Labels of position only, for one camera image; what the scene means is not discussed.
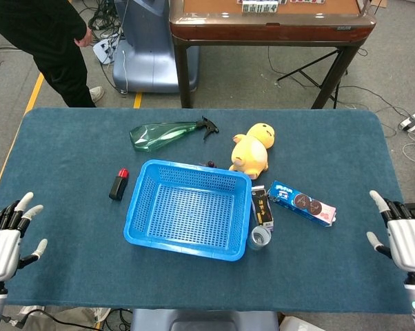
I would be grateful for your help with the brown mahjong table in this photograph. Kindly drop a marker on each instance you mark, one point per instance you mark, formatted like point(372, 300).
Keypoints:
point(273, 29)

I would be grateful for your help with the black snack box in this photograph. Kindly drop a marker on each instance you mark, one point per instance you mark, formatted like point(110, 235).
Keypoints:
point(261, 208)

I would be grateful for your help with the small dark purple grapes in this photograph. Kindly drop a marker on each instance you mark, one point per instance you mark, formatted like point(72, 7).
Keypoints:
point(211, 163)

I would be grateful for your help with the blue table cloth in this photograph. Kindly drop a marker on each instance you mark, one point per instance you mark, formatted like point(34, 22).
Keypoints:
point(73, 155)

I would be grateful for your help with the black bottle red cap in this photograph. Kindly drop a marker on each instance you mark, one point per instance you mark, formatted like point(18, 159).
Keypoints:
point(118, 186)

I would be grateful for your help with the blue cookie box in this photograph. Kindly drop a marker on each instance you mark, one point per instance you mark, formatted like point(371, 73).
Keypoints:
point(300, 203)

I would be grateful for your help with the person in black clothes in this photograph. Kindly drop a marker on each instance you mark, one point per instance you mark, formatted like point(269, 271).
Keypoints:
point(52, 45)

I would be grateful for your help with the row of green mahjong tiles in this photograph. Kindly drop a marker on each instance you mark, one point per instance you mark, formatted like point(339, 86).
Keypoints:
point(260, 7)

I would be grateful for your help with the blue grey robot torso base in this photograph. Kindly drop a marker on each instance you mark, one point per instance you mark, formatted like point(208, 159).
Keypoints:
point(204, 320)

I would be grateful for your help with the clear plastic jar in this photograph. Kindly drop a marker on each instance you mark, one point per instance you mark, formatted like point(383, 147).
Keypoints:
point(260, 238)

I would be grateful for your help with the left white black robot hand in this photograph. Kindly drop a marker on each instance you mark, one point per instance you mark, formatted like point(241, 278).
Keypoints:
point(0, 251)

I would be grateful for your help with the row of red mahjong tiles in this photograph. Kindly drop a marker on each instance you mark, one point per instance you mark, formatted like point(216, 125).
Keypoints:
point(305, 1)

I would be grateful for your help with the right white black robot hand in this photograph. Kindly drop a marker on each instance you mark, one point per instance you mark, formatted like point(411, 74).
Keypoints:
point(411, 245)

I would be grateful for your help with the white power strip with plugs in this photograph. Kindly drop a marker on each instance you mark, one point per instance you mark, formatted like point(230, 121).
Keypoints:
point(104, 50)

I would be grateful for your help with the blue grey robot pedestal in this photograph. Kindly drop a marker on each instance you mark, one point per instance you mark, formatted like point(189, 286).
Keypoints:
point(149, 55)

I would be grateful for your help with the green spray bottle black trigger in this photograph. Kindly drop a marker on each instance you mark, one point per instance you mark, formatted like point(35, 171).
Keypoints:
point(159, 136)

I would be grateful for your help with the blue perforated plastic basket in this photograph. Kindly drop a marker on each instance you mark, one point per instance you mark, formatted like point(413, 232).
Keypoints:
point(190, 213)

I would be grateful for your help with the yellow plush toy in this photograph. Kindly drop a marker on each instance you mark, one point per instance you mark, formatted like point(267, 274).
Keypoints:
point(250, 151)

